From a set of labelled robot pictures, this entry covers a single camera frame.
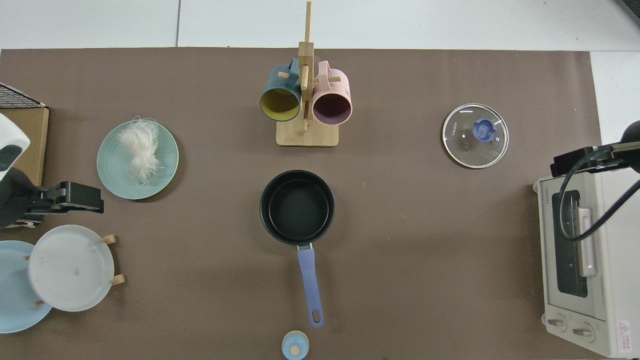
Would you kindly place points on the white vermicelli bundle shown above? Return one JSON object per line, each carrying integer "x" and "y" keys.
{"x": 140, "y": 150}

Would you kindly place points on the glass lid with blue knob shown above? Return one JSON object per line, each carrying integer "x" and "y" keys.
{"x": 484, "y": 131}

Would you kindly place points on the teal green plate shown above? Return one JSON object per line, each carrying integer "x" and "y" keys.
{"x": 112, "y": 170}

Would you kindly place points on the grey white plate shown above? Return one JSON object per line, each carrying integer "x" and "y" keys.
{"x": 70, "y": 270}

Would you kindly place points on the wooden plate rack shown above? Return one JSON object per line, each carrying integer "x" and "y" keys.
{"x": 117, "y": 280}

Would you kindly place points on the light blue plate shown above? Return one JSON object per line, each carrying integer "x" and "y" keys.
{"x": 15, "y": 290}

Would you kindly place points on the pale toaster oven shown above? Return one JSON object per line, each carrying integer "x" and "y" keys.
{"x": 620, "y": 280}

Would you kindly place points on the brown table cloth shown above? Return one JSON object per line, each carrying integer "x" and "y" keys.
{"x": 200, "y": 280}

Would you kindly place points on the dark ribbed panel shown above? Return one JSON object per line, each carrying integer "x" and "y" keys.
{"x": 632, "y": 9}

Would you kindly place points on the dark teal mug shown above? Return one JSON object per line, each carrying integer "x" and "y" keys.
{"x": 280, "y": 87}

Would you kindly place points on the wooden cup stand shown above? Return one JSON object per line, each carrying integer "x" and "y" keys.
{"x": 307, "y": 135}

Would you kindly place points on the pink ribbed mug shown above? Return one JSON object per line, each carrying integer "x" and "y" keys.
{"x": 332, "y": 87}

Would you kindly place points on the small blue round thing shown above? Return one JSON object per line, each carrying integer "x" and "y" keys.
{"x": 295, "y": 346}

